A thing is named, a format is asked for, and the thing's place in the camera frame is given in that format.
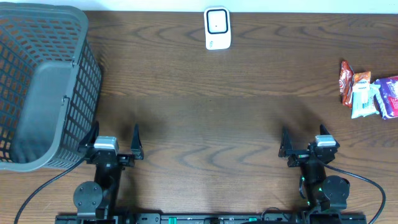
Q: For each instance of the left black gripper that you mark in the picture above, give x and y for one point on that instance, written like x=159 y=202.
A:
x=125 y=158

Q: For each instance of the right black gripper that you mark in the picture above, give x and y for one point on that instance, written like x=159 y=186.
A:
x=286 y=151

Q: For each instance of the mint green snack packet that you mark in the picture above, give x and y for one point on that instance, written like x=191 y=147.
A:
x=371 y=109

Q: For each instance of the red orange snack bar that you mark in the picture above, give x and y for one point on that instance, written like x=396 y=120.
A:
x=345 y=83

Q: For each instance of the small orange box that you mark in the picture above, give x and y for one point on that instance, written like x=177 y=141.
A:
x=361 y=88

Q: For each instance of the purple noodle packet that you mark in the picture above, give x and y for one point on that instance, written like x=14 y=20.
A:
x=387 y=97

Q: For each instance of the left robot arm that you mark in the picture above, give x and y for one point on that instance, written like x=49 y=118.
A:
x=96 y=200

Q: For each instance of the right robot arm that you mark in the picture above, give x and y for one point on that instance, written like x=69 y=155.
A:
x=326 y=195

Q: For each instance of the white barcode scanner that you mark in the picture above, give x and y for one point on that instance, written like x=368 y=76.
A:
x=217 y=28

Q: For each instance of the grey plastic mesh basket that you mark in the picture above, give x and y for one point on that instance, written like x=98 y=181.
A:
x=50 y=85

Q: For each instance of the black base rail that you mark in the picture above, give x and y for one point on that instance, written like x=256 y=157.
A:
x=155 y=218

